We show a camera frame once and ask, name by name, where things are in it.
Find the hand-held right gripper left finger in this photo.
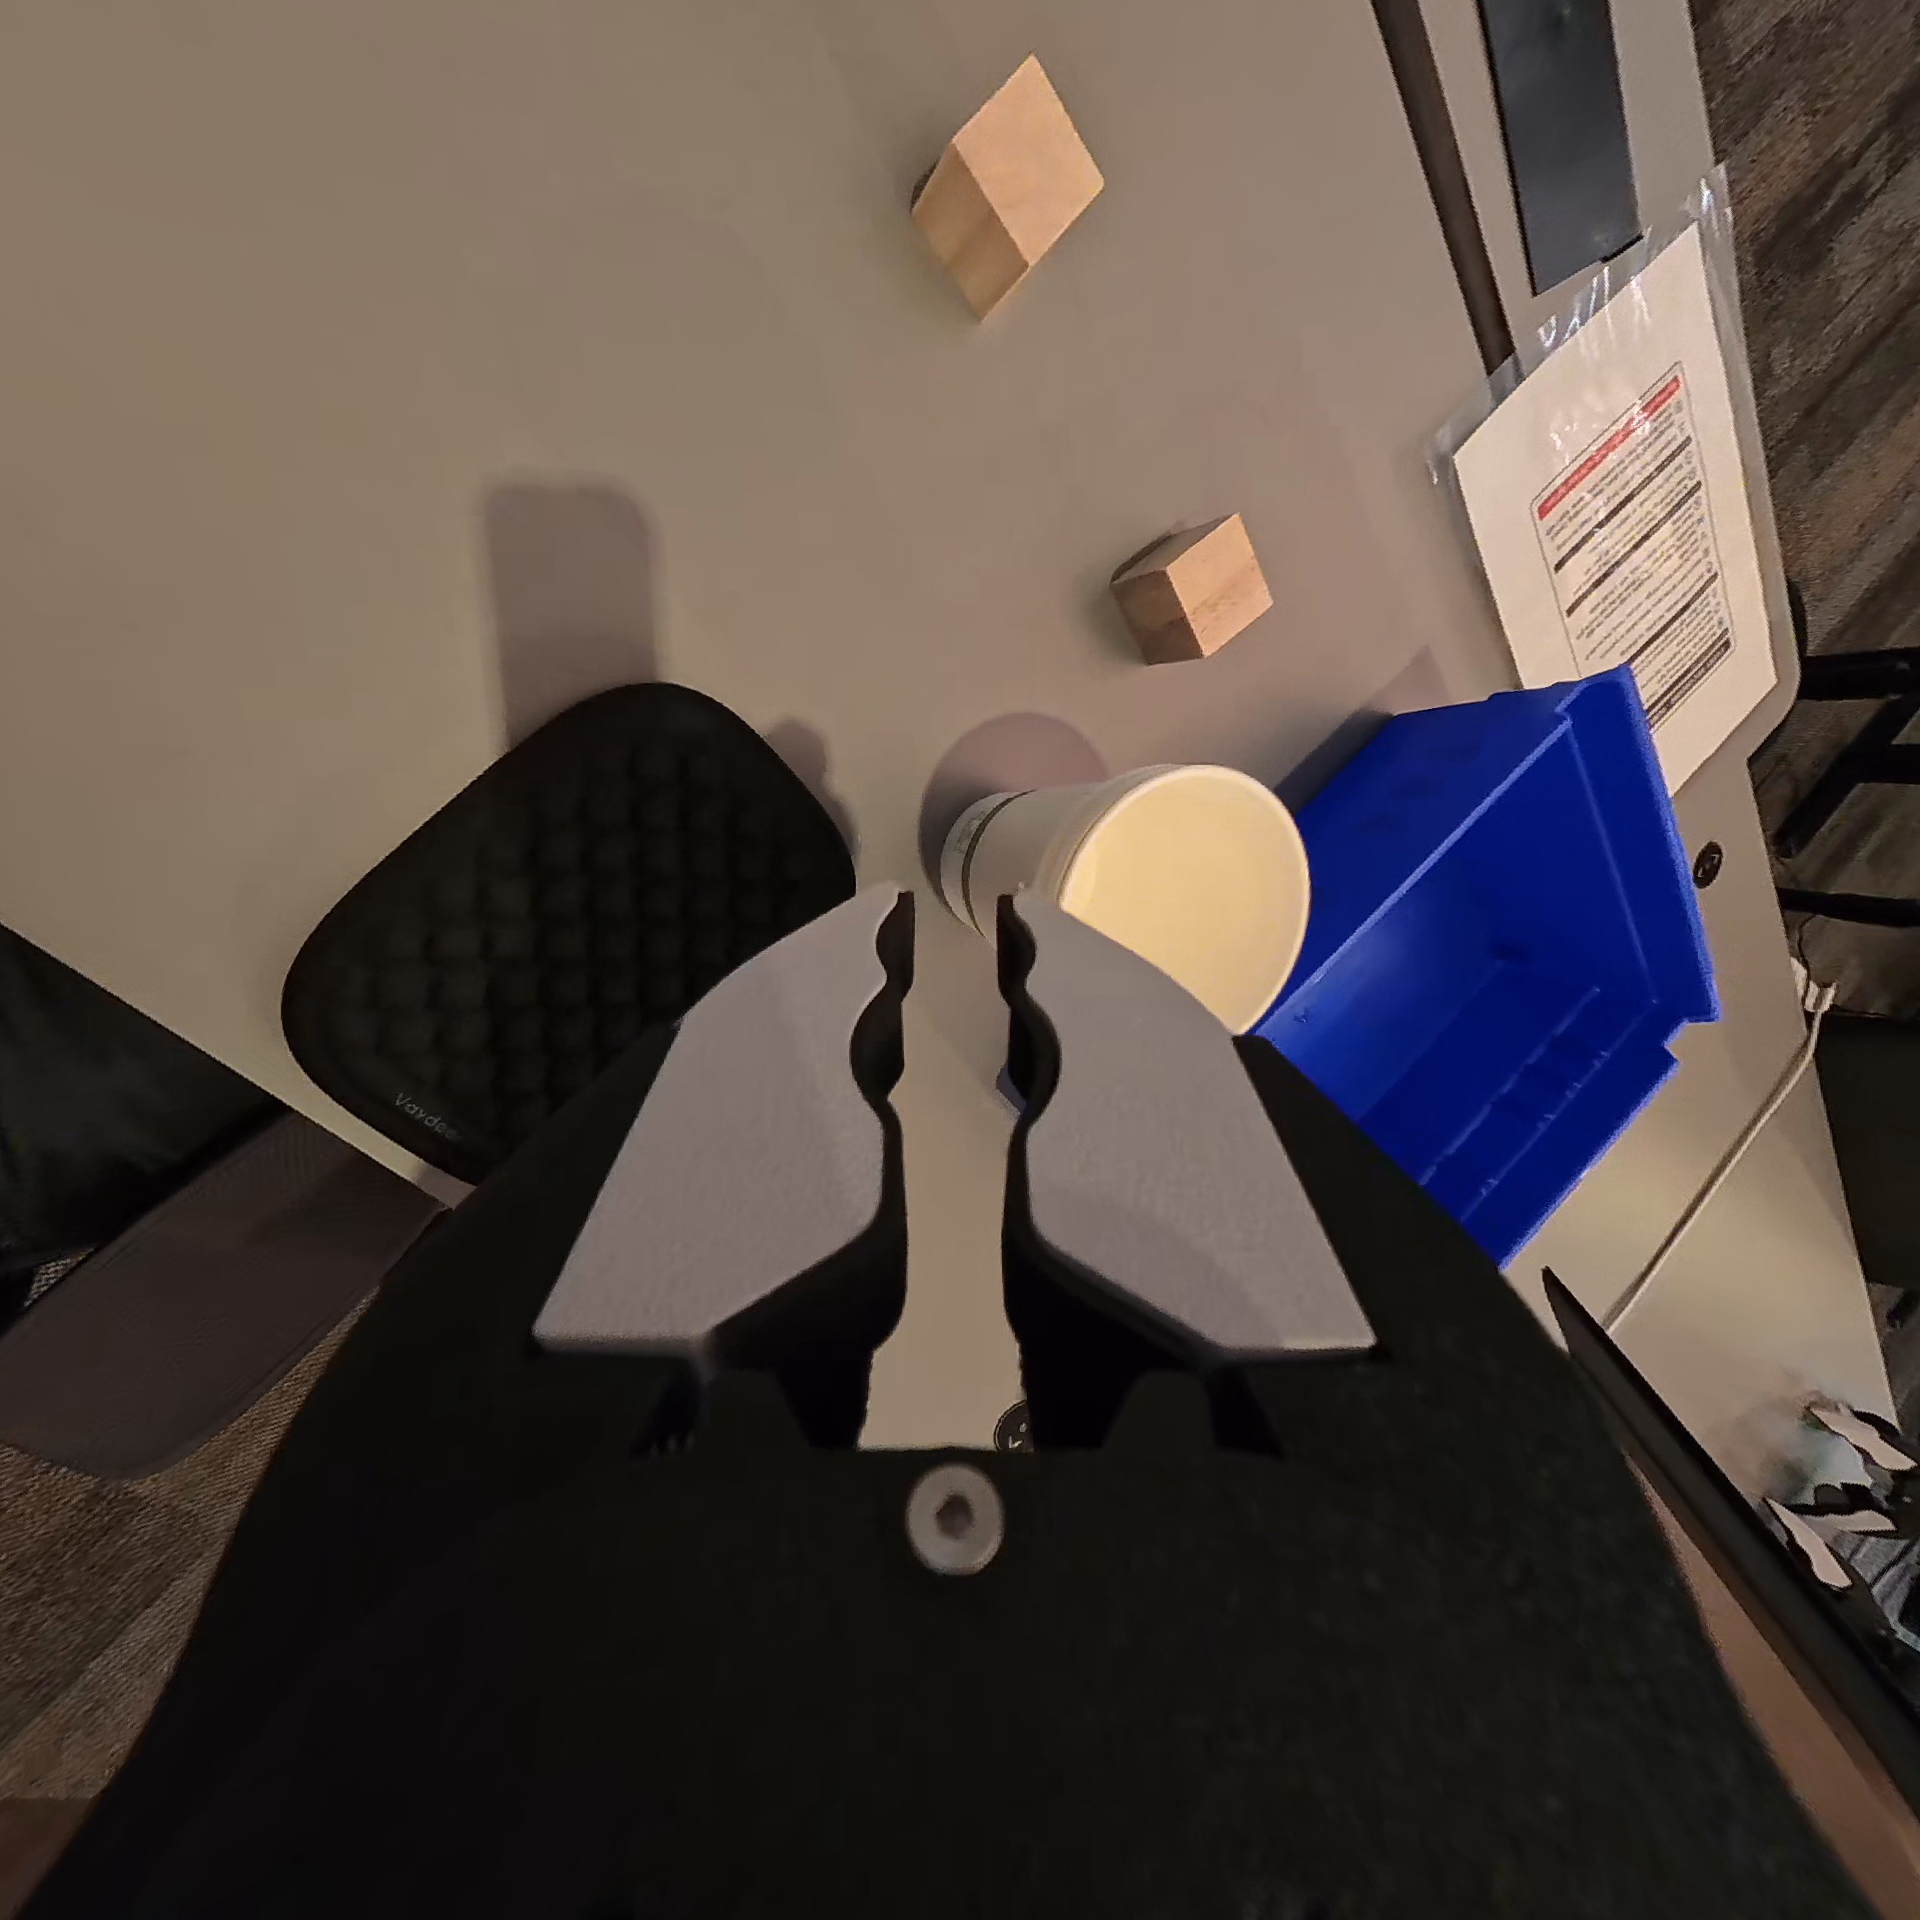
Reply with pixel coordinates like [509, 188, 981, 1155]
[533, 884, 920, 1383]

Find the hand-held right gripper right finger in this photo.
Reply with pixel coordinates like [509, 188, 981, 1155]
[993, 888, 1380, 1370]

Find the white paper cup green band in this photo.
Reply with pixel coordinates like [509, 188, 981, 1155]
[937, 763, 1314, 1040]

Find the blue plastic bin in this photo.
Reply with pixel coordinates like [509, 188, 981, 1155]
[1249, 664, 1724, 1275]

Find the wooden cube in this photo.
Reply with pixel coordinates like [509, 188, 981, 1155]
[908, 55, 1108, 325]
[1110, 513, 1279, 666]

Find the black mesh pad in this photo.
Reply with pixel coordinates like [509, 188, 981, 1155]
[280, 683, 861, 1189]

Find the black office chair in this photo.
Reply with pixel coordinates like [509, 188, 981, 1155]
[0, 923, 452, 1481]

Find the idle gripper tool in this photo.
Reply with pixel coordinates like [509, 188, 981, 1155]
[1793, 1395, 1920, 1481]
[1762, 1485, 1900, 1591]

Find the acrylic sheet with printed paper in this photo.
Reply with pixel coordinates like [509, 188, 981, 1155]
[1425, 163, 1806, 794]

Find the black framed floor sign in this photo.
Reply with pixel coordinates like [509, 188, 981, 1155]
[1746, 644, 1920, 932]

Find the white cable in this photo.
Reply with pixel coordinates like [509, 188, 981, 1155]
[1593, 975, 1845, 1334]

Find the black table cable hatch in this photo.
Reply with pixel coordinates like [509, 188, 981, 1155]
[1477, 0, 1651, 299]

